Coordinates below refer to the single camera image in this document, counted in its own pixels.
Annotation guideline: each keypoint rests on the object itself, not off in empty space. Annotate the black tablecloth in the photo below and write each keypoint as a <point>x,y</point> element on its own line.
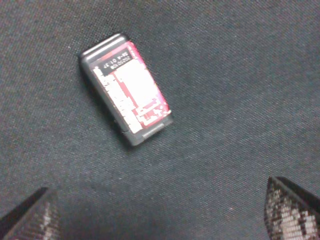
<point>242,79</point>

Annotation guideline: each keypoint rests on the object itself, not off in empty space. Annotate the black box red label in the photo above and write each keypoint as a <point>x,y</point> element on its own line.
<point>120,76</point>

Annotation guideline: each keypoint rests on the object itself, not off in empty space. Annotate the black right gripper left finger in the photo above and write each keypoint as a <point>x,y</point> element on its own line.
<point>35,218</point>

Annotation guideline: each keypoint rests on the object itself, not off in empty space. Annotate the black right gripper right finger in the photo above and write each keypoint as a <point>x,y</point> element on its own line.
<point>290,211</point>

